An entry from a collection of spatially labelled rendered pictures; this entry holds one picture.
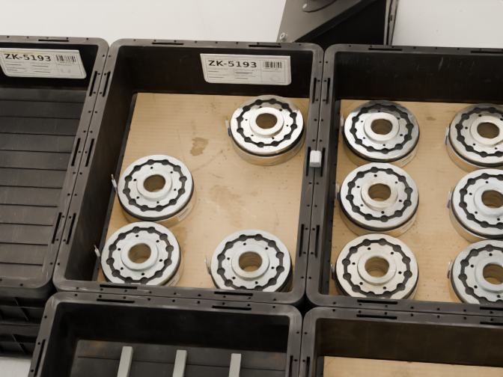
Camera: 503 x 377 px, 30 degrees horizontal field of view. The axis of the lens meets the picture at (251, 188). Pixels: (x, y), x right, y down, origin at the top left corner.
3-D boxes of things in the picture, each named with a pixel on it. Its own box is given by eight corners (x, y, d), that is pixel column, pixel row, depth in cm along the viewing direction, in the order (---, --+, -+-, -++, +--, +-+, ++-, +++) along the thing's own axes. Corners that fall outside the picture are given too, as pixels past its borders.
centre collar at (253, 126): (248, 111, 132) (248, 108, 131) (283, 108, 131) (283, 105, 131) (249, 138, 129) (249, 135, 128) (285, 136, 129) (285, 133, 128)
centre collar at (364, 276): (355, 252, 118) (355, 249, 117) (394, 250, 117) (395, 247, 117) (358, 286, 115) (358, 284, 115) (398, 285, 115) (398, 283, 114)
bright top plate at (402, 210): (344, 161, 126) (344, 158, 126) (421, 168, 125) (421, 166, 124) (335, 224, 121) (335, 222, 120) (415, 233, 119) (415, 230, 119)
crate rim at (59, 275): (114, 48, 134) (111, 37, 132) (325, 54, 130) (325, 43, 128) (53, 298, 112) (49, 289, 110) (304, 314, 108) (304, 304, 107)
